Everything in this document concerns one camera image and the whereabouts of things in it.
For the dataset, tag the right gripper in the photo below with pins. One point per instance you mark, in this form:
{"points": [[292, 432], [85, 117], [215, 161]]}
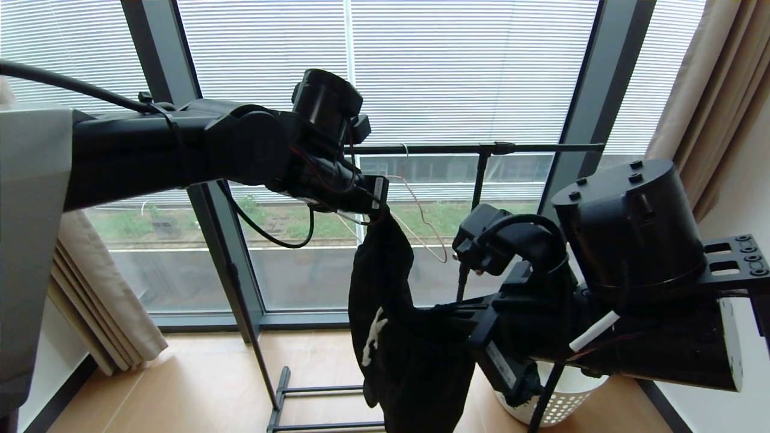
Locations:
{"points": [[656, 343]]}

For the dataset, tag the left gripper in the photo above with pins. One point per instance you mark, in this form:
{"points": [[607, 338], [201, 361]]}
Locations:
{"points": [[337, 180]]}

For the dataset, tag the pink clothes hanger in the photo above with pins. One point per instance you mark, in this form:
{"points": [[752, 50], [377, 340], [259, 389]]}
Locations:
{"points": [[421, 201]]}

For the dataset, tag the black shorts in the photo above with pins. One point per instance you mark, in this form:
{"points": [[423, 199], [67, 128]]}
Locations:
{"points": [[409, 361]]}

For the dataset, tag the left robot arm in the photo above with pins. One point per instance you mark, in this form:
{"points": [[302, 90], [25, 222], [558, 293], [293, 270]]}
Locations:
{"points": [[150, 150]]}

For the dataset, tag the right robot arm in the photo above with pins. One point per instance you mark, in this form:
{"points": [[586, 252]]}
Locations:
{"points": [[631, 228]]}

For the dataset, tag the white laundry basket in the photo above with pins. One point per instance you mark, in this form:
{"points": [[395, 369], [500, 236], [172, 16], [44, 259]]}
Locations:
{"points": [[571, 403]]}

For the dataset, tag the black clothes rack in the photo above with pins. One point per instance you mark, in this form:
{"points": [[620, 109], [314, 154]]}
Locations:
{"points": [[541, 147]]}

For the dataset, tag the window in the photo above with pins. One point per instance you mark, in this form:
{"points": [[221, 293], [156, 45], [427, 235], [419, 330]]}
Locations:
{"points": [[601, 90]]}

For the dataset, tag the beige curtain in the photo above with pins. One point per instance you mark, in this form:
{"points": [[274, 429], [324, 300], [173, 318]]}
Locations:
{"points": [[102, 313], [716, 90]]}

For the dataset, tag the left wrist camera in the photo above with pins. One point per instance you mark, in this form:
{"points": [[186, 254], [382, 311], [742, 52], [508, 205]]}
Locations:
{"points": [[361, 128]]}

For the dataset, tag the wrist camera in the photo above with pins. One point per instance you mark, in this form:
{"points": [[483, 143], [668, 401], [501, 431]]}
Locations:
{"points": [[481, 237], [361, 128]]}

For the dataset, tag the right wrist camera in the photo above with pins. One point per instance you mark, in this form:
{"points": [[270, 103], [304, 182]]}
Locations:
{"points": [[481, 237]]}

